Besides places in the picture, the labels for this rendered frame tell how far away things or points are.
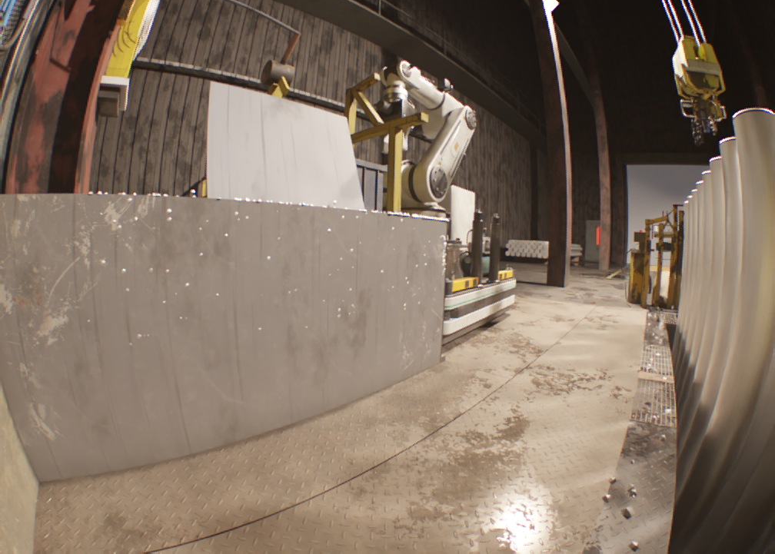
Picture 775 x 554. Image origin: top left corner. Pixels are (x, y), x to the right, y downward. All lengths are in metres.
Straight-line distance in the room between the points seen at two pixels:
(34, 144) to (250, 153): 0.95
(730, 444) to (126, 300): 1.74
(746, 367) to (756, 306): 0.18
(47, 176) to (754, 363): 2.41
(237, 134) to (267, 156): 0.12
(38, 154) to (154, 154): 4.11
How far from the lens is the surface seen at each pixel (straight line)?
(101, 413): 0.98
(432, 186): 2.06
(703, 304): 2.03
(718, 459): 1.31
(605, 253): 10.79
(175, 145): 5.59
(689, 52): 3.53
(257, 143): 1.08
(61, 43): 1.71
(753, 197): 1.18
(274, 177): 1.04
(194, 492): 0.94
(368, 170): 1.37
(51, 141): 1.54
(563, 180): 5.38
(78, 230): 0.88
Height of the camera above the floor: 0.61
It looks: 4 degrees down
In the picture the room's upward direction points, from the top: 2 degrees clockwise
